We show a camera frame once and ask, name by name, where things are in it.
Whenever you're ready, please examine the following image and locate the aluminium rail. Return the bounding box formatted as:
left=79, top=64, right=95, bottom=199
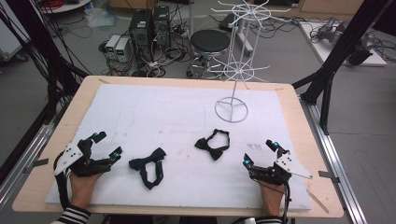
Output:
left=299, top=95, right=369, bottom=224
left=0, top=122, right=58, bottom=208

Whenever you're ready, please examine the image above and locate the white floor board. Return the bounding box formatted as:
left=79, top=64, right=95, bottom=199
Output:
left=298, top=21, right=389, bottom=68

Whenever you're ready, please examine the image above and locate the black strap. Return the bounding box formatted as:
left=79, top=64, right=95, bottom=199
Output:
left=194, top=128, right=231, bottom=161

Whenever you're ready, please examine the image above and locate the white wire display rack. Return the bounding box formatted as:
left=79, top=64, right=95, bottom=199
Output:
left=206, top=0, right=292, bottom=124

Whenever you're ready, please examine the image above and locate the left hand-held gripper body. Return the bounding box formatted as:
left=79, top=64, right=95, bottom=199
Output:
left=53, top=138, right=113, bottom=178

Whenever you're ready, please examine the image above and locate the black computer tower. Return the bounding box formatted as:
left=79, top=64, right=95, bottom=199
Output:
left=151, top=5, right=172, bottom=49
left=128, top=8, right=154, bottom=49

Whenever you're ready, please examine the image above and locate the person's left hand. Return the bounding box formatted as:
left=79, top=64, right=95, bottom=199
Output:
left=69, top=172, right=104, bottom=210

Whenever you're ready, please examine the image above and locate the black round stool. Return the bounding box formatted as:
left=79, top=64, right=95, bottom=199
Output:
left=186, top=29, right=232, bottom=79

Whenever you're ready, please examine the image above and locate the clear plastic bag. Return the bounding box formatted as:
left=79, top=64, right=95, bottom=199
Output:
left=83, top=7, right=120, bottom=30

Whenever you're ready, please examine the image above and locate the tangle of floor cables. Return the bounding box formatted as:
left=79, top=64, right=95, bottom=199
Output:
left=98, top=43, right=191, bottom=78

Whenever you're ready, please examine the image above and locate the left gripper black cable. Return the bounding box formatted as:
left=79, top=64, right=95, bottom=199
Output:
left=53, top=151, right=72, bottom=210

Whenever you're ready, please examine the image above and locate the metal table bracket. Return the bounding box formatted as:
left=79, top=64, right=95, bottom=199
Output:
left=22, top=158, right=50, bottom=175
left=318, top=170, right=341, bottom=185

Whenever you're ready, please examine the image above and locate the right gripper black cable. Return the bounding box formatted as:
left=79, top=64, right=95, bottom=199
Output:
left=280, top=181, right=292, bottom=224

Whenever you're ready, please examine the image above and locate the black frame post with cables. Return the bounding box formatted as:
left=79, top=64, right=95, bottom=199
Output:
left=0, top=0, right=90, bottom=125

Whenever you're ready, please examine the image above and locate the light wooden table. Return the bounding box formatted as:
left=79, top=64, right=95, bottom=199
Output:
left=11, top=75, right=345, bottom=219

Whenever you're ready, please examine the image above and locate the person's right hand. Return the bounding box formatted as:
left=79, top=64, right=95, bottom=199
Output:
left=258, top=180, right=286, bottom=217

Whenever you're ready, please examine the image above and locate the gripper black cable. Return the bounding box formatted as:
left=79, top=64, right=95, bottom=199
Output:
left=53, top=151, right=72, bottom=210
left=280, top=181, right=292, bottom=224

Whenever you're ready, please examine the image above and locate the grey power supply unit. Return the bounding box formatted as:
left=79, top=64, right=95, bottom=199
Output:
left=105, top=34, right=121, bottom=59
left=114, top=37, right=132, bottom=63

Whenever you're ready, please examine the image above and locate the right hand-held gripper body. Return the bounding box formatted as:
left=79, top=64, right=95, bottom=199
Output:
left=248, top=150, right=314, bottom=187

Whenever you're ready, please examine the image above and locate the round white table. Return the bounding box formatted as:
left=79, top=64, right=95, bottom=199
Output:
left=39, top=0, right=93, bottom=15

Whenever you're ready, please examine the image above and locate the grey and black device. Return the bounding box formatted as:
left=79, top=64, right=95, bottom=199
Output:
left=310, top=16, right=375, bottom=67

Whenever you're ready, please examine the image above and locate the thin wooden strip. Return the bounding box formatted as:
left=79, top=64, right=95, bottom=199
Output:
left=305, top=189, right=331, bottom=215

